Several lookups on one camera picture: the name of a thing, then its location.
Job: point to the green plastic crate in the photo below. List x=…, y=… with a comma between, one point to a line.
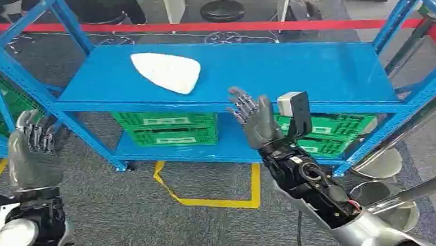
x=334, y=125
x=13, y=99
x=174, y=138
x=322, y=146
x=165, y=121

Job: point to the shiny steel bar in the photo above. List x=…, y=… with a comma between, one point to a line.
x=408, y=131
x=415, y=192

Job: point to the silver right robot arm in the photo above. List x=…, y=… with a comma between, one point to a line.
x=310, y=184

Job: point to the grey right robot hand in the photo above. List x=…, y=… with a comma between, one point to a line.
x=261, y=129

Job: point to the black round stool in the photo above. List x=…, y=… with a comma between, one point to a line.
x=222, y=10

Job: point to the white table leg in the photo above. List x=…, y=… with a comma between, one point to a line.
x=173, y=5
x=285, y=1

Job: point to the black bulky object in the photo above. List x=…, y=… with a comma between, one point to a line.
x=103, y=8

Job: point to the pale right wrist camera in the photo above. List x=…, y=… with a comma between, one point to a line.
x=295, y=108

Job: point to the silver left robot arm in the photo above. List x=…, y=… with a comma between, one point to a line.
x=15, y=237

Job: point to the white plastic shell part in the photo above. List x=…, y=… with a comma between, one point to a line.
x=168, y=72

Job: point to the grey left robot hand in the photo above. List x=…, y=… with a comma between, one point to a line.
x=33, y=165

